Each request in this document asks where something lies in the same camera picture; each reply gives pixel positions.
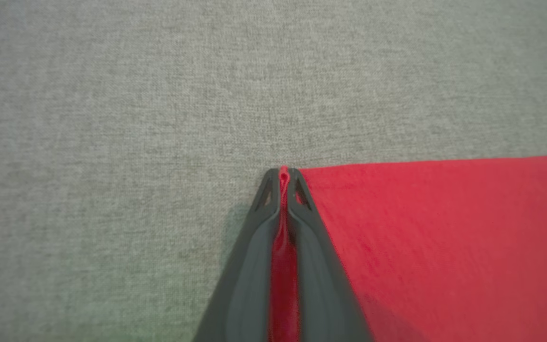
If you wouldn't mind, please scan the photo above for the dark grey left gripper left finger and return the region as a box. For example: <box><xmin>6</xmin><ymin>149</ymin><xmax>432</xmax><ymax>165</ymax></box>
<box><xmin>193</xmin><ymin>168</ymin><xmax>284</xmax><ymax>342</ymax></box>

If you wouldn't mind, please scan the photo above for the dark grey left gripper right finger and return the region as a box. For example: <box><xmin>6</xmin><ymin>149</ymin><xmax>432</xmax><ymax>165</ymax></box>
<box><xmin>285</xmin><ymin>168</ymin><xmax>374</xmax><ymax>342</ymax></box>

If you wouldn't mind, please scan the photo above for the red basketball jersey with numbers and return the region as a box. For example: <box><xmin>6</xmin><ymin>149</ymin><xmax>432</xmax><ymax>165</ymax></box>
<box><xmin>268</xmin><ymin>153</ymin><xmax>547</xmax><ymax>342</ymax></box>

